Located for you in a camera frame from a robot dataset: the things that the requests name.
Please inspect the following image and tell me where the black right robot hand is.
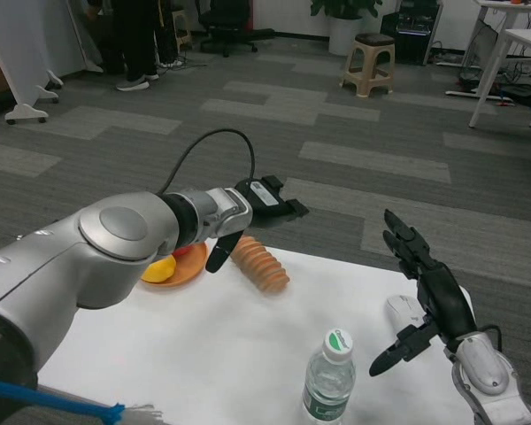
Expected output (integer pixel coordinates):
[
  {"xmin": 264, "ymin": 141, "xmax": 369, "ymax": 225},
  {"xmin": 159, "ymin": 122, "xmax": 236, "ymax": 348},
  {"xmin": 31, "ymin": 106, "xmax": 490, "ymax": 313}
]
[{"xmin": 368, "ymin": 209, "xmax": 477, "ymax": 378}]

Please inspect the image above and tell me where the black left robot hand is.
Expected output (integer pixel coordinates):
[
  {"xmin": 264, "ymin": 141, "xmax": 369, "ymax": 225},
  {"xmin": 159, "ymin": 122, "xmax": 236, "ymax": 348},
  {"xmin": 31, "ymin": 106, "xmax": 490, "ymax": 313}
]
[{"xmin": 204, "ymin": 174, "xmax": 311, "ymax": 274}]

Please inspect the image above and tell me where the ridged brown bread roll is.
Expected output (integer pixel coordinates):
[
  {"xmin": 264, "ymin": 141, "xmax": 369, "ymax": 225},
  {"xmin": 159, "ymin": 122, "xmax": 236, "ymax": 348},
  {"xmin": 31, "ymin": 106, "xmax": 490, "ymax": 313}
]
[{"xmin": 229, "ymin": 236, "xmax": 291, "ymax": 293}]

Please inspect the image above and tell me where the white computer mouse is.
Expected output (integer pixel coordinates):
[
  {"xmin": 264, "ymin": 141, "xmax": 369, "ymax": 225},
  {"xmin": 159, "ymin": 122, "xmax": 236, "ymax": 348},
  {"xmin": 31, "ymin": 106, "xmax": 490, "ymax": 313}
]
[{"xmin": 384, "ymin": 294, "xmax": 426, "ymax": 337}]

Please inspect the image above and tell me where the orange plate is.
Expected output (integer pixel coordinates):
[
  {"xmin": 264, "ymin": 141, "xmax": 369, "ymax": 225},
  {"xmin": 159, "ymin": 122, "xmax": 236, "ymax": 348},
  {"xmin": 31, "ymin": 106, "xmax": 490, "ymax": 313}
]
[{"xmin": 139, "ymin": 242, "xmax": 209, "ymax": 289}]

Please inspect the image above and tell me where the yellow lemon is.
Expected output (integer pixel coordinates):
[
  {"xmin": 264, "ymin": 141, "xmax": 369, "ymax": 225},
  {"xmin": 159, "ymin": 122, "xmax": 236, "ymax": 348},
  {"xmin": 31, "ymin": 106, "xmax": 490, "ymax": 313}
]
[{"xmin": 140, "ymin": 255, "xmax": 179, "ymax": 284}]

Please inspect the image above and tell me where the clear water bottle green label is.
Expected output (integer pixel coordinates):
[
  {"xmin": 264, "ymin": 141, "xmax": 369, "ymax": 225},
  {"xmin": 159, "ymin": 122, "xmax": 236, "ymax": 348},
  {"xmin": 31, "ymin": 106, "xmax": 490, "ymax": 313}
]
[{"xmin": 301, "ymin": 328, "xmax": 358, "ymax": 425}]

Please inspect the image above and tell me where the white plant pot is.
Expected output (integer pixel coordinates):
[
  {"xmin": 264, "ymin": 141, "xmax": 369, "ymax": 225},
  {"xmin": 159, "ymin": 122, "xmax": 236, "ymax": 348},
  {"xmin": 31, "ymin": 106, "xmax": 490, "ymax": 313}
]
[{"xmin": 327, "ymin": 15, "xmax": 365, "ymax": 57}]

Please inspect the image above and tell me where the black office chair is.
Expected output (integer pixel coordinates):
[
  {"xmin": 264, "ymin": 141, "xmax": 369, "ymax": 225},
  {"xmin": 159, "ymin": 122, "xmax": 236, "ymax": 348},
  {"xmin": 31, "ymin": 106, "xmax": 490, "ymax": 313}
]
[{"xmin": 198, "ymin": 0, "xmax": 275, "ymax": 58}]

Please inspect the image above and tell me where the beige plastic stool dark seat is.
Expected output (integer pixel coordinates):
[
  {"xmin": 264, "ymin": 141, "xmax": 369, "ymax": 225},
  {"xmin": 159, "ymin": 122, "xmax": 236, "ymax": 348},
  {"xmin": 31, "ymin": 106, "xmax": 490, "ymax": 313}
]
[{"xmin": 339, "ymin": 33, "xmax": 397, "ymax": 98}]

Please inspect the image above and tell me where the person in black white shoes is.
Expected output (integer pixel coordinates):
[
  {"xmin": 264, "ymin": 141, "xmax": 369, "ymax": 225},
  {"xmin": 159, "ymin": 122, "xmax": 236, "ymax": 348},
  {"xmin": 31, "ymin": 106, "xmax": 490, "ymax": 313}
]
[{"xmin": 155, "ymin": 0, "xmax": 183, "ymax": 69}]

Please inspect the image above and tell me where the small beige stool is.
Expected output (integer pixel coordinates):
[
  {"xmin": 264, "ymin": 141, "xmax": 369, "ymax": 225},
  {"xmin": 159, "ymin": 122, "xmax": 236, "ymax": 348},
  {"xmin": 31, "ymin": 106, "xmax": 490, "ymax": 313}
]
[{"xmin": 170, "ymin": 8, "xmax": 194, "ymax": 50}]

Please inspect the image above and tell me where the person in black trousers grey shoes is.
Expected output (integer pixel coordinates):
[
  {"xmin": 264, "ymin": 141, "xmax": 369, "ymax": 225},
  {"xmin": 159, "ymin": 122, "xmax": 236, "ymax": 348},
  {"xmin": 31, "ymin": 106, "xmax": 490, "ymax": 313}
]
[{"xmin": 116, "ymin": 0, "xmax": 161, "ymax": 92}]

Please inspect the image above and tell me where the bending person in black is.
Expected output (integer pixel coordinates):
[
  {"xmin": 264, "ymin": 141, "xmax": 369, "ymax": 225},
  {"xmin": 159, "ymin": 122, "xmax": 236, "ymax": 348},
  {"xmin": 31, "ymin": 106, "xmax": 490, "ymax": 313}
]
[{"xmin": 86, "ymin": 0, "xmax": 127, "ymax": 74}]

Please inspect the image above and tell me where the white empty desk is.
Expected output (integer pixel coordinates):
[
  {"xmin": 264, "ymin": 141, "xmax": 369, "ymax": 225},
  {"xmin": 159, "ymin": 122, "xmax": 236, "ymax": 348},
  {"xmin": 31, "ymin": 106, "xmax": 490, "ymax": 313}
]
[{"xmin": 467, "ymin": 28, "xmax": 531, "ymax": 129}]

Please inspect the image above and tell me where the white partition on castors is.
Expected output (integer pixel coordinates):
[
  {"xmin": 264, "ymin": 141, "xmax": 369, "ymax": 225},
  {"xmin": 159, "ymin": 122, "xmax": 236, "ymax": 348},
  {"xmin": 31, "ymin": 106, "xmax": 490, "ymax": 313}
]
[{"xmin": 0, "ymin": 0, "xmax": 105, "ymax": 125}]

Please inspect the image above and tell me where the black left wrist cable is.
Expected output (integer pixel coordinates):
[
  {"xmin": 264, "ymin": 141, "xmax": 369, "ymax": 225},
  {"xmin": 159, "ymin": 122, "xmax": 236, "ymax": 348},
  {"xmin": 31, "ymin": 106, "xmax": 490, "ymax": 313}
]
[{"xmin": 157, "ymin": 127, "xmax": 256, "ymax": 196}]

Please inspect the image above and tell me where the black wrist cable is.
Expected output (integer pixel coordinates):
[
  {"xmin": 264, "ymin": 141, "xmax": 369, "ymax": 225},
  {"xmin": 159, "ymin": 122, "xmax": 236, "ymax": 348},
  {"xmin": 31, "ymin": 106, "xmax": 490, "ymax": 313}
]
[
  {"xmin": 481, "ymin": 325, "xmax": 504, "ymax": 351},
  {"xmin": 157, "ymin": 127, "xmax": 256, "ymax": 196}
]

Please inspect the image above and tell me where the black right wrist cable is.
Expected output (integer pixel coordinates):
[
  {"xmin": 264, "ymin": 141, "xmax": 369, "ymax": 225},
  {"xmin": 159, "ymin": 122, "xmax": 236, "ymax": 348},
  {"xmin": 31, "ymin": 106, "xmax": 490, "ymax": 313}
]
[{"xmin": 481, "ymin": 325, "xmax": 504, "ymax": 351}]

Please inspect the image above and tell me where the blue cable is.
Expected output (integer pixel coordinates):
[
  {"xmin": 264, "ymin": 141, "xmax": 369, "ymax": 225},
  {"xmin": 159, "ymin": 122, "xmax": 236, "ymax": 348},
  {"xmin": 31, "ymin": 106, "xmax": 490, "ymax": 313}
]
[{"xmin": 0, "ymin": 378, "xmax": 126, "ymax": 421}]

